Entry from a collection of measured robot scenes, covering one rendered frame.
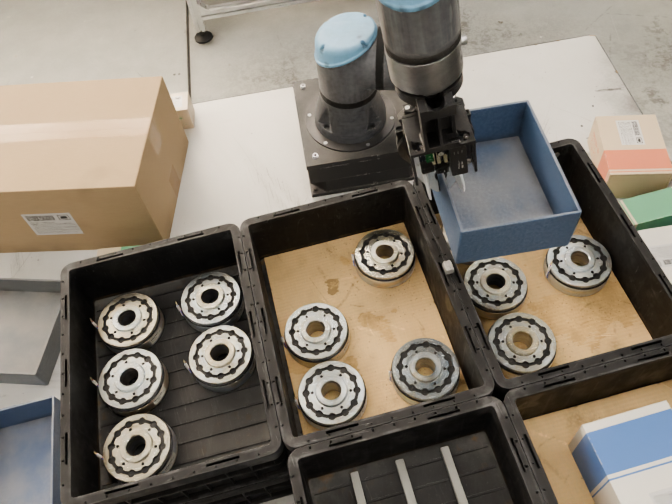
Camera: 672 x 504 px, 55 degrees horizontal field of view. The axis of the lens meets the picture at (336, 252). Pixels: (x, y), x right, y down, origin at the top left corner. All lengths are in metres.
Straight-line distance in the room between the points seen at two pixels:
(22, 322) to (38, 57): 2.03
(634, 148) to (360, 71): 0.58
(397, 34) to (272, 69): 2.21
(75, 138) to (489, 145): 0.81
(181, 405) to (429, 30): 0.70
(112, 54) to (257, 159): 1.74
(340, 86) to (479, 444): 0.68
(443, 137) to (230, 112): 0.97
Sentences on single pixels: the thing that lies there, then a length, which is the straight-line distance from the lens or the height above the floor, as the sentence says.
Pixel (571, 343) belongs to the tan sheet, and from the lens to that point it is 1.08.
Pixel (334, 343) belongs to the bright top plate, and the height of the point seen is 0.86.
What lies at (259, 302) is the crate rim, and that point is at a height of 0.93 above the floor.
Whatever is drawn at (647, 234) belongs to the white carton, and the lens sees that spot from 1.28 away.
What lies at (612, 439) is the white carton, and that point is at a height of 0.92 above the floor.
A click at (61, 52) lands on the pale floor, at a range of 3.26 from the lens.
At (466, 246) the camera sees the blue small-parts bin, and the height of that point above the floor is 1.11.
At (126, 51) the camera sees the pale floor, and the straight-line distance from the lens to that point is 3.13.
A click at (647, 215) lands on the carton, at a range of 1.35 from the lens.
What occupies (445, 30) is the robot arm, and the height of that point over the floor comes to 1.40.
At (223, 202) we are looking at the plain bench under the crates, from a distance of 1.43.
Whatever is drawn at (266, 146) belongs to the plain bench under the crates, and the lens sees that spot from 1.51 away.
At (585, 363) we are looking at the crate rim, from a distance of 0.96.
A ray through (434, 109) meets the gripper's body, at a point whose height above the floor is 1.31.
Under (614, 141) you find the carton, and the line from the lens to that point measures 1.43.
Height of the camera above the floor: 1.78
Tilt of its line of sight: 56 degrees down
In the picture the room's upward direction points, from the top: 9 degrees counter-clockwise
